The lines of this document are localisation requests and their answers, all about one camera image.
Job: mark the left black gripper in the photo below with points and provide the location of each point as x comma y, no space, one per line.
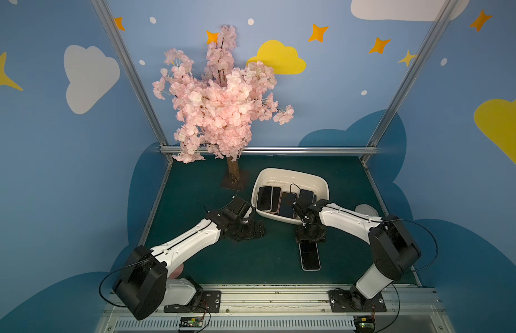
246,229

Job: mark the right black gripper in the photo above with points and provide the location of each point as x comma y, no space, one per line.
310,232

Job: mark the phone white case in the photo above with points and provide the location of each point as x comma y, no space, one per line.
309,256

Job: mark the phone light pink case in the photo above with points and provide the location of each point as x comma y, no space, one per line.
287,200

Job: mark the white plastic storage box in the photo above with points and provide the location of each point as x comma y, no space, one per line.
283,179

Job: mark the phone beige case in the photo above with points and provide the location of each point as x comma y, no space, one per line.
306,197

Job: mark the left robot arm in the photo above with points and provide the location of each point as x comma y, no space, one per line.
144,283

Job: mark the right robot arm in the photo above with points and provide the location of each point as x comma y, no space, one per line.
393,248

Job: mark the phone salmon case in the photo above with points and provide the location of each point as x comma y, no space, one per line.
276,196

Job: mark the white round lid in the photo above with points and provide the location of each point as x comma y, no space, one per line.
366,209

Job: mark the pink spray bottle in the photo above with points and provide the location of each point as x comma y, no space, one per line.
177,272

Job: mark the left circuit board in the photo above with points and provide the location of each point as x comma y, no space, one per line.
190,323

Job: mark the circuit board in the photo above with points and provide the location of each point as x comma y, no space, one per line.
190,323
364,324

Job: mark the right circuit board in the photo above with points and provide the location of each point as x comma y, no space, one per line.
364,324

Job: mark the pink cherry blossom tree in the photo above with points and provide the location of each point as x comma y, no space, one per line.
218,110

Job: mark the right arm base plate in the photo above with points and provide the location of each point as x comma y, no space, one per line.
342,301

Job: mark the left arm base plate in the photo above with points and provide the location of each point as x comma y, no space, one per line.
209,299

